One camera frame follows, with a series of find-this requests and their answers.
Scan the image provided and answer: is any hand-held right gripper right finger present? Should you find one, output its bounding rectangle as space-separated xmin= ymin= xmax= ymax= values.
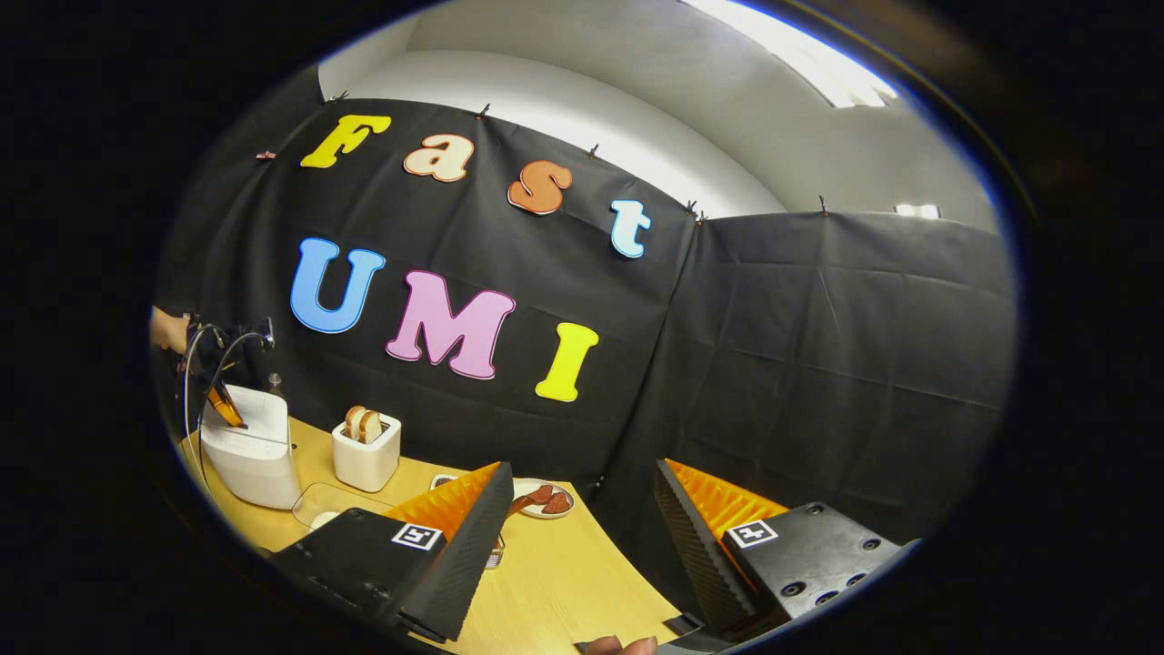
xmin=655 ymin=458 xmax=921 ymax=643

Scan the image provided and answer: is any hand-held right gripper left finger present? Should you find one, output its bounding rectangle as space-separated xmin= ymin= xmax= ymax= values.
xmin=273 ymin=461 xmax=516 ymax=645

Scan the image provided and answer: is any white rice cooker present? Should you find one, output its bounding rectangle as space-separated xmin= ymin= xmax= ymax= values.
xmin=200 ymin=384 xmax=303 ymax=510

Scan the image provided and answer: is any small white plate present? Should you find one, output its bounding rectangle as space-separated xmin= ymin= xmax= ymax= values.
xmin=507 ymin=478 xmax=576 ymax=519

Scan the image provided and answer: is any clear plastic container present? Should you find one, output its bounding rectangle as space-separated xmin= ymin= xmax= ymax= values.
xmin=293 ymin=482 xmax=396 ymax=532

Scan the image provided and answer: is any white toaster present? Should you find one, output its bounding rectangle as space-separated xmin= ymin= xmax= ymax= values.
xmin=332 ymin=411 xmax=403 ymax=494

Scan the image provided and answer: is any black backdrop cloth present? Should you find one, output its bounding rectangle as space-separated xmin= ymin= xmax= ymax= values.
xmin=155 ymin=64 xmax=1018 ymax=583

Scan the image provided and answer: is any long ceiling light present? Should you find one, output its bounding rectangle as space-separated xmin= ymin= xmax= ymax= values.
xmin=682 ymin=0 xmax=898 ymax=108

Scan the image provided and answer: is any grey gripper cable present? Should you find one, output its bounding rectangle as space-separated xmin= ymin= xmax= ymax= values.
xmin=202 ymin=331 xmax=274 ymax=415
xmin=181 ymin=323 xmax=224 ymax=485

